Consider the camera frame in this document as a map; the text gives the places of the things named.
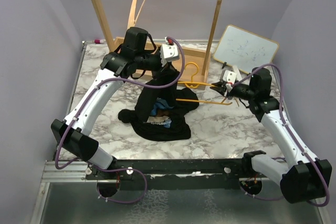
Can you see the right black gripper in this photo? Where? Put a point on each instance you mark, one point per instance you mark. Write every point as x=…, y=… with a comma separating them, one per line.
x=220, y=88

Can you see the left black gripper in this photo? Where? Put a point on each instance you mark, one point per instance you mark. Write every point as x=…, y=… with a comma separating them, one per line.
x=168, y=69

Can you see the black printed t shirt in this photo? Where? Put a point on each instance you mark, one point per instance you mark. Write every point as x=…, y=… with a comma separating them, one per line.
x=159, y=114

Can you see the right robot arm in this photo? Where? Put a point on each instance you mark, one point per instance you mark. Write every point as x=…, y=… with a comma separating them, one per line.
x=304, y=176

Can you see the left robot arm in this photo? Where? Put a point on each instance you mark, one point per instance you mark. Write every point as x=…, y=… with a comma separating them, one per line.
x=73, y=132

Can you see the white board eraser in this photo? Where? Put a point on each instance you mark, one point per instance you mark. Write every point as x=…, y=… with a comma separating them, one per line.
x=237, y=72

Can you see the small whiteboard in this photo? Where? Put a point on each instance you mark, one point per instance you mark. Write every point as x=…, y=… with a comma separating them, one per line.
x=244, y=49

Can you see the pink capped marker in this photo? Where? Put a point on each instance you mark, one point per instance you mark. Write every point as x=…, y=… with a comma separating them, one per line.
x=99, y=41

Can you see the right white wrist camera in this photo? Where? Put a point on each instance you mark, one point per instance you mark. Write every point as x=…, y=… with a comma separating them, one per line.
x=227, y=78

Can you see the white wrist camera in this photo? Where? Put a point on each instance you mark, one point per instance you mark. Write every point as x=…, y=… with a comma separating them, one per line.
x=227, y=78
x=169, y=53

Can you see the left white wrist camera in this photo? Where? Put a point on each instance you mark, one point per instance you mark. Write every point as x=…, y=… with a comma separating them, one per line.
x=169, y=53

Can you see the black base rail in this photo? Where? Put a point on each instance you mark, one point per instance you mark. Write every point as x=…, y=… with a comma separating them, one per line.
x=173, y=174

